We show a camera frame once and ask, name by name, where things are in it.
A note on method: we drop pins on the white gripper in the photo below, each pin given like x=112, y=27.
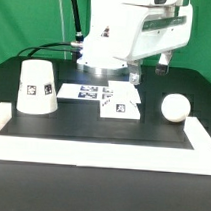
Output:
x=158, y=29

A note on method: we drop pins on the white lamp base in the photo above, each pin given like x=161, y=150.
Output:
x=123, y=103

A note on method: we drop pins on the white lamp bulb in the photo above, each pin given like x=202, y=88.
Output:
x=175, y=107

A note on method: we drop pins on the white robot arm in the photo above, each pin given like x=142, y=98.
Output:
x=124, y=32

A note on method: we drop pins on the white conical lamp shade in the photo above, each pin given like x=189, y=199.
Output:
x=36, y=92

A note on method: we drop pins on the white marker sheet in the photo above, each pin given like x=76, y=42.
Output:
x=84, y=91

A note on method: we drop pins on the white U-shaped frame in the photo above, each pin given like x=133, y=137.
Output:
x=197, y=160

